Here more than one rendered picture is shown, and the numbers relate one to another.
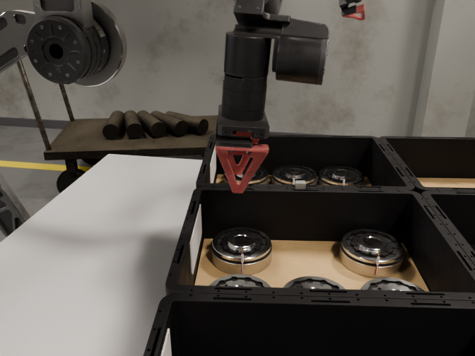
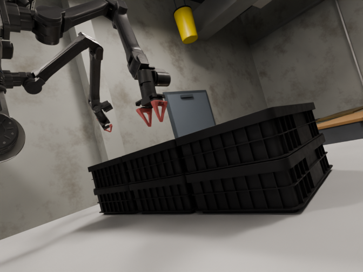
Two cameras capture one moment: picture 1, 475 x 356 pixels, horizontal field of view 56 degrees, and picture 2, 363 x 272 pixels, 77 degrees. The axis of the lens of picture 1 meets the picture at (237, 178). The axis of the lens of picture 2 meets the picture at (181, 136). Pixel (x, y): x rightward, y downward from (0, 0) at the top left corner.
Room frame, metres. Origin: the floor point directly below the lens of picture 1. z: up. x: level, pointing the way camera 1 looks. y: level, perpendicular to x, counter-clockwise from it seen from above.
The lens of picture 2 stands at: (-0.02, 0.59, 0.89)
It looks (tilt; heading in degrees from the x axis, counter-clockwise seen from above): 3 degrees up; 310
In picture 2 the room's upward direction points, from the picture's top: 15 degrees counter-clockwise
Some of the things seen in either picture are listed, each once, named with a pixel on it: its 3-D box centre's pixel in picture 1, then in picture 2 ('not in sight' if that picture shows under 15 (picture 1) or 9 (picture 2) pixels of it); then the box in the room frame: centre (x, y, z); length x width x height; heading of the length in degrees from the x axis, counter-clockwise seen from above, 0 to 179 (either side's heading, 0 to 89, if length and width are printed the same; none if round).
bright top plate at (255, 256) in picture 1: (242, 243); not in sight; (0.66, -0.01, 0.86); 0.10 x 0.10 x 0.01
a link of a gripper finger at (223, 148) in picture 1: (239, 157); (156, 110); (0.56, 0.00, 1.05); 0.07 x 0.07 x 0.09; 1
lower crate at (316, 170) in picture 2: not in sight; (263, 171); (0.28, -0.10, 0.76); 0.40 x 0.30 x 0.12; 88
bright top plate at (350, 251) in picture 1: (372, 245); not in sight; (0.65, -0.23, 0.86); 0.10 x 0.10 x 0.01
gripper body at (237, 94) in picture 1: (243, 102); (148, 94); (0.58, -0.01, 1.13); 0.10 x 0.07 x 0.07; 1
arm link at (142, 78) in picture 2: (251, 54); (146, 78); (0.58, -0.02, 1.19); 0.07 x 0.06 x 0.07; 78
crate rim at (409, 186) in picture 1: (297, 162); (139, 156); (0.88, -0.13, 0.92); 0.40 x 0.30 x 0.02; 88
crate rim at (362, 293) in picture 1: (314, 237); (182, 143); (0.58, -0.12, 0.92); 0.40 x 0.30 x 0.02; 88
